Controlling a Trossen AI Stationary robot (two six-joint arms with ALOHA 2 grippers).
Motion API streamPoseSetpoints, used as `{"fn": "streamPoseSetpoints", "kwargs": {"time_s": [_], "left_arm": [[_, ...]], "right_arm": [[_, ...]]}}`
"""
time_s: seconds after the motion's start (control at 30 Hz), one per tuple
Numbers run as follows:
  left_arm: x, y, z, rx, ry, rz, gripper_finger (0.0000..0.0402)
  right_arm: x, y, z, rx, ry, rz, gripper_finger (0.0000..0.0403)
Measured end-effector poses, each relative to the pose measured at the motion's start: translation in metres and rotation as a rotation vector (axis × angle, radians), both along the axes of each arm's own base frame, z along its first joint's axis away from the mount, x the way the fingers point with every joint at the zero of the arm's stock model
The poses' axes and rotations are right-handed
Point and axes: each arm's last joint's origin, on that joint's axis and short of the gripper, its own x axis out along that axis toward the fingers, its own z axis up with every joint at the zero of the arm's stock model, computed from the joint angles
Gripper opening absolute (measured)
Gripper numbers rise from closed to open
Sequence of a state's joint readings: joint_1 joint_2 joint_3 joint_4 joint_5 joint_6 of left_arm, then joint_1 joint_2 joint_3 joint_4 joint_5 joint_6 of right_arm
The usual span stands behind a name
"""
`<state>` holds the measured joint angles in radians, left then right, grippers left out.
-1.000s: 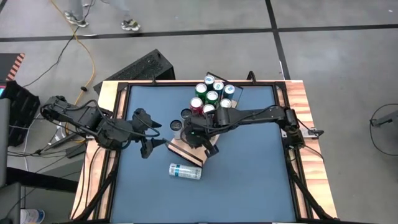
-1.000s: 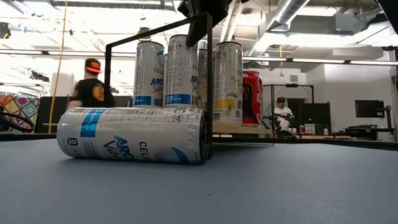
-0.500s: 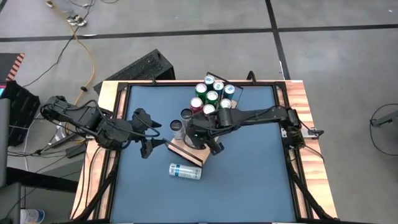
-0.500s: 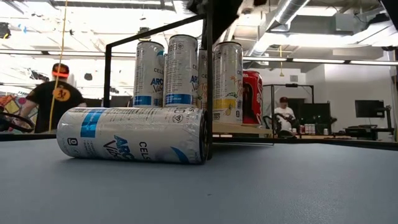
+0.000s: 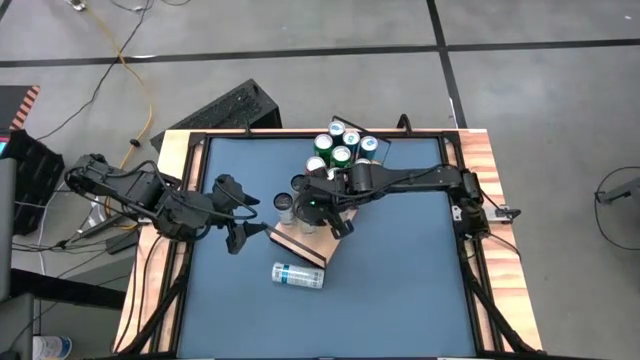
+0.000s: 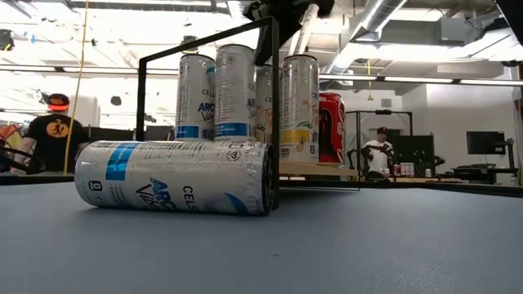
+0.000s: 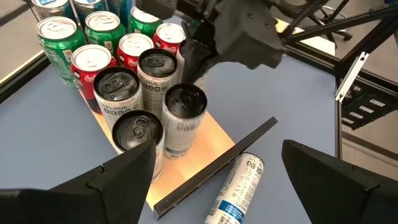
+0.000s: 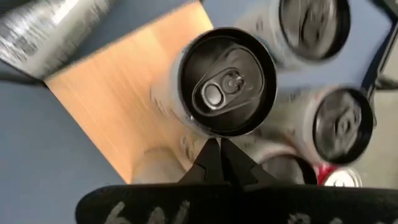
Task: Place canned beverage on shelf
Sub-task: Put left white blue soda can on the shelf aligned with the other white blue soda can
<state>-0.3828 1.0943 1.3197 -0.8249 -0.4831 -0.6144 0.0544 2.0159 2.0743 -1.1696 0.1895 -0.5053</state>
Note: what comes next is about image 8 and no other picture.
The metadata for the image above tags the white Celsius Arctic Vibe can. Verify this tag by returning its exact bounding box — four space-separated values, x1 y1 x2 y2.
0 0 118 80

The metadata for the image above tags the white Celsius can orange print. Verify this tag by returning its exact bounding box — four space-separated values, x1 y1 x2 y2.
132 146 318 186

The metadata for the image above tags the tall white can black lid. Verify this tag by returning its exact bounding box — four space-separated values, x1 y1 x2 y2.
150 27 278 147
236 0 352 71
257 86 376 166

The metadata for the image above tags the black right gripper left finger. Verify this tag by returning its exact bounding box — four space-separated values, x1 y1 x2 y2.
178 138 223 186

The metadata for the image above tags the red Coca-Cola can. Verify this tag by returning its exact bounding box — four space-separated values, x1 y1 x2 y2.
317 163 364 188

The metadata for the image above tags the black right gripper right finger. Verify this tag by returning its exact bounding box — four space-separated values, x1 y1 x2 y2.
220 138 277 187

